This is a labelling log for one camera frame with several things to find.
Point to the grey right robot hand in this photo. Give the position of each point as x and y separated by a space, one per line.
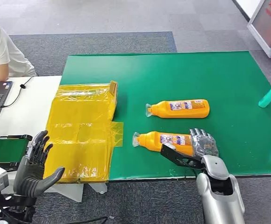
203 145

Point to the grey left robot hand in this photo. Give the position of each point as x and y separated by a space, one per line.
30 176

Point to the orange bottle with clear cap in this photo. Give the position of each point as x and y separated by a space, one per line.
182 108
151 140

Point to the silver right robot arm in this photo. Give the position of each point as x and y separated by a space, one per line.
219 204

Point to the small green belt conveyor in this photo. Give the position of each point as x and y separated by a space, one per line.
8 150

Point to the green table mat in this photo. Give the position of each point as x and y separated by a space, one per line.
196 77

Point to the yellow tape-wrapped cardboard box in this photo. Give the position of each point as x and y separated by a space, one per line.
79 139

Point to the white table foot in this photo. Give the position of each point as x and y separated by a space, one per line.
99 188

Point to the person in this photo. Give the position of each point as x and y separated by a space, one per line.
0 49

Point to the white and red sign stand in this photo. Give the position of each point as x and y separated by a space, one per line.
269 24

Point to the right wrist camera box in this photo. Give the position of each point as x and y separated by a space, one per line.
175 156

